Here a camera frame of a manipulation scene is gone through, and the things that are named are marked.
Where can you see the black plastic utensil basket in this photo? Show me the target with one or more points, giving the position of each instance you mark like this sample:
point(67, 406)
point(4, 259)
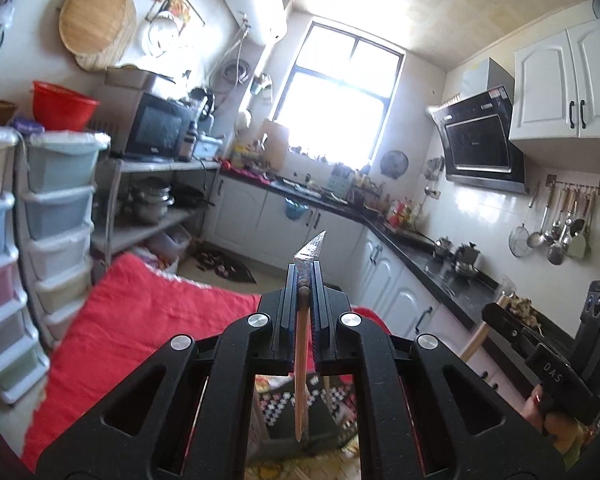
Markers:
point(330, 440)

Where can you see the person's right hand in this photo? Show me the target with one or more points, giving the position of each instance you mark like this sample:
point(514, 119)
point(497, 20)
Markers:
point(560, 425)

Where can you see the blue-grey plastic box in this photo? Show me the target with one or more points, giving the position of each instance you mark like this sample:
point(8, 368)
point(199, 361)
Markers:
point(207, 149)

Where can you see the white upper cabinet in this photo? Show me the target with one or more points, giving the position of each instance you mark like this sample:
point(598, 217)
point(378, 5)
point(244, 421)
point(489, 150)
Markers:
point(555, 85)

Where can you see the white plastic colander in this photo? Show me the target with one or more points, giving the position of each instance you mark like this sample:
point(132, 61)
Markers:
point(160, 35)

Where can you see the black microwave oven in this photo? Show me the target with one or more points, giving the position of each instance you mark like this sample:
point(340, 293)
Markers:
point(157, 127)

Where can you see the row of hanging kitchen utensils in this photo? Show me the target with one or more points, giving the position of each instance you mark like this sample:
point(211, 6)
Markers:
point(560, 230)

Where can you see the teal knife holder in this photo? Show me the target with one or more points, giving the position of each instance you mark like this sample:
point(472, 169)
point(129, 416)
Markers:
point(341, 177)

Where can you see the group of condiment bottles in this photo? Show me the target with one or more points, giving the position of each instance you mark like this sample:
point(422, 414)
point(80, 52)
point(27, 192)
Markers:
point(405, 212)

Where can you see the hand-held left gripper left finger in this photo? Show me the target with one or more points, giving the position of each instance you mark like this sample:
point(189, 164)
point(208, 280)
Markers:
point(275, 340)

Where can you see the dark floor mat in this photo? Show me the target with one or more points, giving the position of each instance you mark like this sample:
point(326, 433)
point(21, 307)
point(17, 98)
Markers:
point(230, 267)

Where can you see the woven straw mat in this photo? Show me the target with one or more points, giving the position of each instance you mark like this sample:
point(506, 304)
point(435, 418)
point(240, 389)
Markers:
point(115, 60)

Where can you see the red floral blanket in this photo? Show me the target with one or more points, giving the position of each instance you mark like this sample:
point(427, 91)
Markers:
point(130, 320)

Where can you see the pastel drawer tower blue top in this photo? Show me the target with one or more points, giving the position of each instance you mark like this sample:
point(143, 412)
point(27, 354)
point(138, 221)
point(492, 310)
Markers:
point(55, 210)

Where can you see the white water heater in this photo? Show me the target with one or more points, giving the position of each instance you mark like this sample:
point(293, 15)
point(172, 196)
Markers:
point(252, 0)

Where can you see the black kitchen countertop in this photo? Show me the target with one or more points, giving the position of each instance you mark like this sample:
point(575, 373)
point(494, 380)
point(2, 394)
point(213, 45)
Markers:
point(445, 285)

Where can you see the red plastic basin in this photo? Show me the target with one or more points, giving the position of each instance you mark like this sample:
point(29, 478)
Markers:
point(62, 107)

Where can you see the wooden cutting board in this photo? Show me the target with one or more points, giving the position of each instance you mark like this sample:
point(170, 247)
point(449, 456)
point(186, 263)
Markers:
point(275, 145)

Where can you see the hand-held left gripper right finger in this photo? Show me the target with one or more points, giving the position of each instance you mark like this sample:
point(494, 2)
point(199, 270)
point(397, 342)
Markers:
point(332, 340)

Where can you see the steel kettle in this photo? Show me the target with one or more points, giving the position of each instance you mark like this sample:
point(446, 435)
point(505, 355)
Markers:
point(467, 260)
point(443, 249)

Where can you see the blue plastic bag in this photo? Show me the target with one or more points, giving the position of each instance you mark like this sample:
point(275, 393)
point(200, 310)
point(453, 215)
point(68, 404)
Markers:
point(295, 208)

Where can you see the black frying pan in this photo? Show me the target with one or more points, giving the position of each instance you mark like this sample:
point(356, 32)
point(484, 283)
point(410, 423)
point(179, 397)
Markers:
point(192, 197)

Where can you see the ginger roots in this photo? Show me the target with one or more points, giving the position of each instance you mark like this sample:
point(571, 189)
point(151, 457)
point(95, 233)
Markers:
point(522, 310)

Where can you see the metal shelf rack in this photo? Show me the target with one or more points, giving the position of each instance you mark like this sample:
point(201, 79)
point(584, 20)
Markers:
point(145, 232)

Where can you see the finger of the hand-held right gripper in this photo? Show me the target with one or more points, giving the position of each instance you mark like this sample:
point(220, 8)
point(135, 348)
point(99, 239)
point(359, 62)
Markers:
point(505, 325)

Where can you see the black range hood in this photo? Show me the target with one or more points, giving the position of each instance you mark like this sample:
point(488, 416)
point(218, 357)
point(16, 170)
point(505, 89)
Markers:
point(480, 140)

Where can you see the white base cabinets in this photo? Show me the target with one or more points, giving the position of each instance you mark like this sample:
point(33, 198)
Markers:
point(395, 290)

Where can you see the black blender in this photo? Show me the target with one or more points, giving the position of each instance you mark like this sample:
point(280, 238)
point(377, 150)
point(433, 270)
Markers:
point(202, 110)

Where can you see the round bamboo tray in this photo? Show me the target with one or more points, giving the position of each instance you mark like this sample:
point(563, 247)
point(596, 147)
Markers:
point(95, 12)

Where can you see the steel cooking pot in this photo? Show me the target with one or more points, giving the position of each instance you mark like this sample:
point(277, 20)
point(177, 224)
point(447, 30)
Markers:
point(150, 205)

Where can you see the fruit wall picture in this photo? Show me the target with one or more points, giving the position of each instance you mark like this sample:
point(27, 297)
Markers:
point(182, 5)

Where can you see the small round fan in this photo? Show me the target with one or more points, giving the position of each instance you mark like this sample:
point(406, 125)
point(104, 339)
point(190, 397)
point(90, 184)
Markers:
point(394, 164)

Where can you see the kitchen window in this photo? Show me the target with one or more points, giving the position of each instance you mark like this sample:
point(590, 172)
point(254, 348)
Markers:
point(335, 95)

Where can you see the grey cardboard box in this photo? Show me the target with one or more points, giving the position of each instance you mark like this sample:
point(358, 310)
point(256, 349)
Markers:
point(135, 79)

